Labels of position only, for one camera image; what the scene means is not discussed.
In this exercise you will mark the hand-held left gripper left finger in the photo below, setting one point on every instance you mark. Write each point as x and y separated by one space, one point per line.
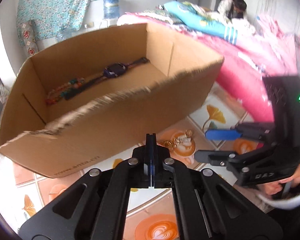
140 160

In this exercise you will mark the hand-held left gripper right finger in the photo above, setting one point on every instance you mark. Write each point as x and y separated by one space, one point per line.
162 172

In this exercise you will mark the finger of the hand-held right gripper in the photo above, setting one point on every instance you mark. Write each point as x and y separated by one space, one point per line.
220 134
215 158

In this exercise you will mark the gold spring earring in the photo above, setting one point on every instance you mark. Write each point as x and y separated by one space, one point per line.
183 137

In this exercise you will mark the brown cardboard box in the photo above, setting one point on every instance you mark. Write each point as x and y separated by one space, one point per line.
115 130

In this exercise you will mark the pink floral blanket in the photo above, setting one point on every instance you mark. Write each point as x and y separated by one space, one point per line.
242 62

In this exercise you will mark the blue printed pillow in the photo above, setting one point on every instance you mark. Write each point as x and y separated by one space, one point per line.
202 21

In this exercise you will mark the green floral quilt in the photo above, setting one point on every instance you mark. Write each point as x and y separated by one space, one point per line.
162 16

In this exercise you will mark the clear plastic bottle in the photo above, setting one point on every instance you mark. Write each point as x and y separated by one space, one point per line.
64 35

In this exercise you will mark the blue water jug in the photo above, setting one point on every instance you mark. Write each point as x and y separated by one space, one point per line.
111 6

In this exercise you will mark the patterned grey pillow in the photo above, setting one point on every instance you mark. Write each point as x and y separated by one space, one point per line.
27 38

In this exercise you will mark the teal floral cloth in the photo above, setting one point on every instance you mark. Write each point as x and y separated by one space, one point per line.
55 5

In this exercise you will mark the wall socket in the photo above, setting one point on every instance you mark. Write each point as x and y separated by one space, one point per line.
90 24

